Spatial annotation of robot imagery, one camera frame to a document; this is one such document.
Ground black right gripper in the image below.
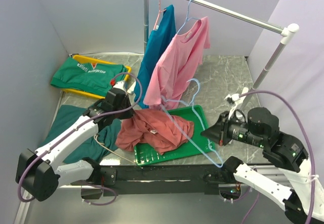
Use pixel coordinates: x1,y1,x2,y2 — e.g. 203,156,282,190
199,109,264,146

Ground light blue wire hanger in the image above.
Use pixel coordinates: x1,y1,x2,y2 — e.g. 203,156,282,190
160,78,224,168

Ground salmon red t shirt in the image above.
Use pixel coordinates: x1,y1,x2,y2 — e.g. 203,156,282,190
115,109,194,155

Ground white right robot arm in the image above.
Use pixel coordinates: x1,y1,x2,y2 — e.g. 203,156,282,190
201,107,323,223

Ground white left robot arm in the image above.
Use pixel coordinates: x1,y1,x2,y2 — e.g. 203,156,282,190
15,87,134,203

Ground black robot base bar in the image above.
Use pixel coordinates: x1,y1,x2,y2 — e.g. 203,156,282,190
86,164,247,201

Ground green printed t shirt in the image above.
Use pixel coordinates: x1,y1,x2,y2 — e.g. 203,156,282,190
50,56,130,97

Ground pink hanging t shirt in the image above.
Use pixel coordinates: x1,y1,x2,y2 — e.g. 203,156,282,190
143,17,210,110

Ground teal blue hanging shirt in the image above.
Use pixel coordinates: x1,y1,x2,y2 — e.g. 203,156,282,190
134,5,176,109

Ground green plastic tray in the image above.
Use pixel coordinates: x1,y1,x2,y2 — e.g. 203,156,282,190
134,105,216,166

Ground dark teal shorts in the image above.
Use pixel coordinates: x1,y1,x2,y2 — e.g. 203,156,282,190
42,104,123,164

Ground white metal clothes rack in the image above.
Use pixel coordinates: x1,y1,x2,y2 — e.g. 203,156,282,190
144,0,300,91

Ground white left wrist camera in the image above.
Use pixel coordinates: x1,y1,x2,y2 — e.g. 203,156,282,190
110,80,127,92

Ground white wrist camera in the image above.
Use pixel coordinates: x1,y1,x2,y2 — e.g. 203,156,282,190
110,80,127,92
224,93,245,120

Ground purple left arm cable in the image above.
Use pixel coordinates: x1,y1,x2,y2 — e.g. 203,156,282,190
17,72,143,201

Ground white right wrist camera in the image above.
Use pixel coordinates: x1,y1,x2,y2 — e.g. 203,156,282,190
224,93,245,120

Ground pink wire hanger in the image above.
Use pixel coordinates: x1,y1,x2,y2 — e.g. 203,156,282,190
153,0,164,30

